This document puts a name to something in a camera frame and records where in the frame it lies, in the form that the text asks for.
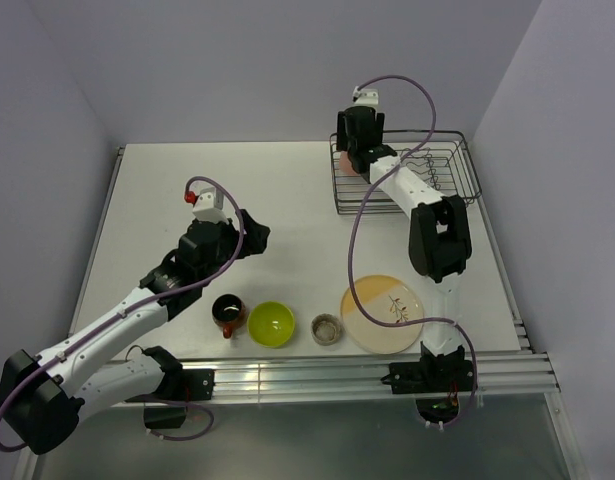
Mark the pink plastic cup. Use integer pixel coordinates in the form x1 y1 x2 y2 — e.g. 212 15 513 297
339 152 356 176

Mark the lime green bowl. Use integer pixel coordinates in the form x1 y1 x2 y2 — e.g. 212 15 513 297
247 301 296 348

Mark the speckled ceramic cup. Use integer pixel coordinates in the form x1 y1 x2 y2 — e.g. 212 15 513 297
311 313 342 346

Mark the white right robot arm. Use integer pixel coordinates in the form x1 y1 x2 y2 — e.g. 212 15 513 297
336 105 478 394

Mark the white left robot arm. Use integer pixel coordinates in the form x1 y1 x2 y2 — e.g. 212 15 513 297
0 209 271 455

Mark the yellow cream floral plate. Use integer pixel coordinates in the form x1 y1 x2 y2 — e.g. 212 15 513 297
340 275 425 354

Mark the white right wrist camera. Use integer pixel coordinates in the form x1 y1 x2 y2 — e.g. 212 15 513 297
352 86 379 108

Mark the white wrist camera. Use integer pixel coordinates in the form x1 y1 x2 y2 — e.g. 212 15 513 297
184 187 227 224
352 86 379 108

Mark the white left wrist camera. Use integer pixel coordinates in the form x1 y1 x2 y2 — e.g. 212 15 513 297
184 187 227 224

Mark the metal wire dish rack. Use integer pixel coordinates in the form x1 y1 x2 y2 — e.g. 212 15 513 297
329 129 482 216

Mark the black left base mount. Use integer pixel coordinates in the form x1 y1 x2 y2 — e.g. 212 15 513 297
141 369 215 433

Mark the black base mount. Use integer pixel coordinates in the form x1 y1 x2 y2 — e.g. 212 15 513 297
380 359 475 395
141 369 215 433

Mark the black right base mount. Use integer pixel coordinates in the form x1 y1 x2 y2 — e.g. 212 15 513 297
380 359 475 395

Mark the aluminium rail frame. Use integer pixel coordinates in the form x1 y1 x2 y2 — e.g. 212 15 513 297
66 144 561 406

